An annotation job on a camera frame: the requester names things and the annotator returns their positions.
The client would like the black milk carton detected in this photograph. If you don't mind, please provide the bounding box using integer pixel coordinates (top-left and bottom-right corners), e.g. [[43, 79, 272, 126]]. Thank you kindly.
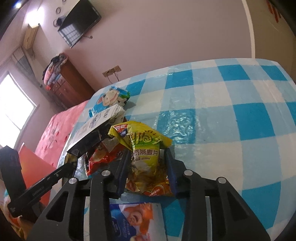
[[66, 104, 125, 158]]

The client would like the yellow oatmeal snack bag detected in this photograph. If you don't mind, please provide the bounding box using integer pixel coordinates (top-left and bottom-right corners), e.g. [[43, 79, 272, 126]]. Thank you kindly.
[[108, 120, 173, 197]]

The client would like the white bedroom door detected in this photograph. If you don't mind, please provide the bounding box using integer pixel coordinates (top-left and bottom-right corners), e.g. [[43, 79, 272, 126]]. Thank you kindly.
[[242, 1, 295, 75]]

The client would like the orange plastic bucket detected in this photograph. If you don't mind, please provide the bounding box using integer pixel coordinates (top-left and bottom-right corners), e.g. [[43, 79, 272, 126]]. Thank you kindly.
[[18, 146, 55, 207]]

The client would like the gold foil wrapper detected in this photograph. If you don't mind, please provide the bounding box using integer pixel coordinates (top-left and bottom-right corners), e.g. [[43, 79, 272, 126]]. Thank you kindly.
[[64, 153, 78, 167]]

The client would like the orange baby picture packet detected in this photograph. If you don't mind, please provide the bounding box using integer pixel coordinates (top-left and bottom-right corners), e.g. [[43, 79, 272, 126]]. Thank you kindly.
[[84, 196, 168, 241]]

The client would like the red snack bag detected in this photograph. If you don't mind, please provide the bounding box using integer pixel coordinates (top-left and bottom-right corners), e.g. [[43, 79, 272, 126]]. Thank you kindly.
[[85, 138, 126, 177]]

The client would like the pink bed cover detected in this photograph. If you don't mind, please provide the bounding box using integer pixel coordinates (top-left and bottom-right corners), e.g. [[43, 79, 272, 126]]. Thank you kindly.
[[35, 101, 88, 167]]

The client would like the window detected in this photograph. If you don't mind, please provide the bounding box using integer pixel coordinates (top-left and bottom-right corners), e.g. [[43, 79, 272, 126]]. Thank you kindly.
[[1, 73, 37, 148]]

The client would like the wooden dresser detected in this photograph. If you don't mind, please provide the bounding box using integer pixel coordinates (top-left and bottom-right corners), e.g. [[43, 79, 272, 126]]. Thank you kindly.
[[49, 60, 95, 108]]

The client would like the blue dog picture bag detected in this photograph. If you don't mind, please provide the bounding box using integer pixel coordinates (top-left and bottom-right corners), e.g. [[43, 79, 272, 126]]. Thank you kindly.
[[89, 86, 130, 118]]

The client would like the folded clothes pile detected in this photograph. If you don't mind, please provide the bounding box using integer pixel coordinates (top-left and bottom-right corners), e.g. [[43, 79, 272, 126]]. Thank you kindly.
[[42, 53, 68, 90]]

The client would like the grey curtain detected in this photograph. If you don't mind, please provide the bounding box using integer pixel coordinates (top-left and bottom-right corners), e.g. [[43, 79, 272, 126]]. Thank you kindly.
[[11, 47, 46, 94]]

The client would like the air conditioner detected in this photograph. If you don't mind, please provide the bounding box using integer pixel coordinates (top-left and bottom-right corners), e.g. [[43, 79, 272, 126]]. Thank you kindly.
[[23, 24, 40, 50]]

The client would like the red chinese knot ornament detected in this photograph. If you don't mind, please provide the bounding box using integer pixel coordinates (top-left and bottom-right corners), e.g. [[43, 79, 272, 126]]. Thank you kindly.
[[266, 0, 281, 23]]

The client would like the wall power socket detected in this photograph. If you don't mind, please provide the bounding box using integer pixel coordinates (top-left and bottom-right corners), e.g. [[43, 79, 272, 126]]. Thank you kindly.
[[102, 65, 121, 77]]

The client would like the wall mounted television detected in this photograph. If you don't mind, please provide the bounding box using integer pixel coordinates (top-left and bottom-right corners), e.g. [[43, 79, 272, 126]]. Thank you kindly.
[[58, 0, 101, 48]]

